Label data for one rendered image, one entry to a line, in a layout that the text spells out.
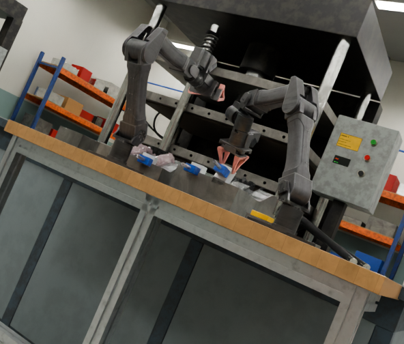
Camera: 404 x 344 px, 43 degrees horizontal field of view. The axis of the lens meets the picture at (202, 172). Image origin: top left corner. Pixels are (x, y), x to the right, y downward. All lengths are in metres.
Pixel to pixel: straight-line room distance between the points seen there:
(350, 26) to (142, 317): 1.66
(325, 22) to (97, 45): 8.31
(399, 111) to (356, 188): 6.51
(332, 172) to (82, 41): 8.34
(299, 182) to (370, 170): 1.19
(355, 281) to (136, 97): 0.87
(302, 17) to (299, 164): 1.45
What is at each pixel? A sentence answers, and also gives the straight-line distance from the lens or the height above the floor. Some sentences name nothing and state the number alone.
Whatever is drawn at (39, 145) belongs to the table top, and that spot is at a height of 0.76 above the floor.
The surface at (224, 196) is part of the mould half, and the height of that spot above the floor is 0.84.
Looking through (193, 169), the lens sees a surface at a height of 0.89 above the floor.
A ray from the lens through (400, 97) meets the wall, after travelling 9.09.
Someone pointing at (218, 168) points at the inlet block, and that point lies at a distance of 1.73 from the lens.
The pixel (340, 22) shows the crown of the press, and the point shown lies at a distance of 2.68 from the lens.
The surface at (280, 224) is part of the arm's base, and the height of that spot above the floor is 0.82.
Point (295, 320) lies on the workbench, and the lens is 1.61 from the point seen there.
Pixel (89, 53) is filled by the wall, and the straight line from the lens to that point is 10.60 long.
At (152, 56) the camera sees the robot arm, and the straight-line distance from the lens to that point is 1.60.
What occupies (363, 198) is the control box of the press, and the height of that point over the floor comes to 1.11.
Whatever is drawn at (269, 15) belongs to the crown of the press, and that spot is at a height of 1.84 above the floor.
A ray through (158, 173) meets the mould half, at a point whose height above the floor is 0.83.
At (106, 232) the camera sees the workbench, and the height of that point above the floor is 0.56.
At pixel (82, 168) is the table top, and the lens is 1.51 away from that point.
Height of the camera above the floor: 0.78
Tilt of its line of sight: 4 degrees up
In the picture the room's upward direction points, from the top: 23 degrees clockwise
